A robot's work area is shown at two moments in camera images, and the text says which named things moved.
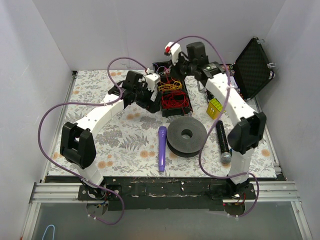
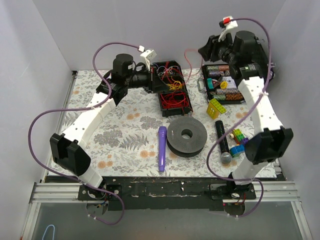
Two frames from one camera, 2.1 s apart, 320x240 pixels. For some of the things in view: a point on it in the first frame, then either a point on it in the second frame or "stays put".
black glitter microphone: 226,156 stays put
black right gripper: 176,68 → 214,50
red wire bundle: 173,99 stays put
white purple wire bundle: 166,71 stays put
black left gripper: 152,104 → 152,81
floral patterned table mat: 139,144 stays put
